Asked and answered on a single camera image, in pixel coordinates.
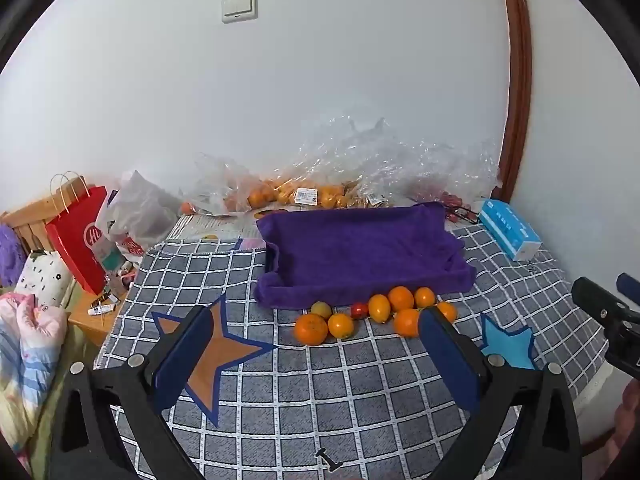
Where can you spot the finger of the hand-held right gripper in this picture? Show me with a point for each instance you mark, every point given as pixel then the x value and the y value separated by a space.
pixel 595 300
pixel 628 286

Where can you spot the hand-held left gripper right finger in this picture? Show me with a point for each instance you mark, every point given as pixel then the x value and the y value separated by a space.
pixel 450 360

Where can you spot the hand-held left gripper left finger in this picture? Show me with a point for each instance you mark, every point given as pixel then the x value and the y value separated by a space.
pixel 185 355

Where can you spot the small orange mandarin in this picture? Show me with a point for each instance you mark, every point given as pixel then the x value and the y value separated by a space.
pixel 449 311
pixel 424 296

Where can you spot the red cherry tomato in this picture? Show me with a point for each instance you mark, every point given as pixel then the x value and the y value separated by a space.
pixel 358 310

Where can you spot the large orange mandarin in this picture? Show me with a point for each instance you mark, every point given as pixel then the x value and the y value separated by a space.
pixel 310 329

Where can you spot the small yellow-green fruit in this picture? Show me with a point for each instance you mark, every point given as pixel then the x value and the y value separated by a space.
pixel 321 309

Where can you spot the purple towel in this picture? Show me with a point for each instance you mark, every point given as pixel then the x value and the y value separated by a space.
pixel 360 255

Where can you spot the person's right hand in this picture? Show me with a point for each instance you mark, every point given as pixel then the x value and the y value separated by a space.
pixel 629 420

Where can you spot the wooden bedside table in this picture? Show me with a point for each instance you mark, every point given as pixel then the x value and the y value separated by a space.
pixel 95 329

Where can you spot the grey checked star blanket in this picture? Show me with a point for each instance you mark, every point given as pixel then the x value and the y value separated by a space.
pixel 350 390

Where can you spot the blue tissue pack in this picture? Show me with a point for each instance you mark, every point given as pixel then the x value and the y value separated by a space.
pixel 510 230

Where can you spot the green bed sheet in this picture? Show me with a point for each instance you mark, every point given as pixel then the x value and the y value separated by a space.
pixel 75 342

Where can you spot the printed paper sheet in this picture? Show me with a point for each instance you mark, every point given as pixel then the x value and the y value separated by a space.
pixel 220 225

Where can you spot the loose orange mandarin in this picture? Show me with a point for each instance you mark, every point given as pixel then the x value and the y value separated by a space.
pixel 187 208

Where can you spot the white plastic bag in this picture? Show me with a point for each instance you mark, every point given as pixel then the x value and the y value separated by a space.
pixel 137 210

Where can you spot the red paper bag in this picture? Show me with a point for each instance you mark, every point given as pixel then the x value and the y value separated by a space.
pixel 80 240

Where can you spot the white printed pillow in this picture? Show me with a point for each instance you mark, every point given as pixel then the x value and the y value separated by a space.
pixel 45 272

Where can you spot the clear plastic bag of mandarins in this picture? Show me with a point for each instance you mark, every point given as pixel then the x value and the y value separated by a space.
pixel 325 170
pixel 225 185

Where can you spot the crumpled clear plastic bag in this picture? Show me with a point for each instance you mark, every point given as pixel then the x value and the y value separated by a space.
pixel 435 165

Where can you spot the purple plush cloth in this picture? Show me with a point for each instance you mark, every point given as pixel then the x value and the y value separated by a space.
pixel 9 255

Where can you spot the brown wooden door frame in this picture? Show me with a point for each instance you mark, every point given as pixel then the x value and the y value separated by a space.
pixel 517 60

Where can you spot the white light switch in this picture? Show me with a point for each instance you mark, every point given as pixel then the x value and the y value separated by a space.
pixel 239 6

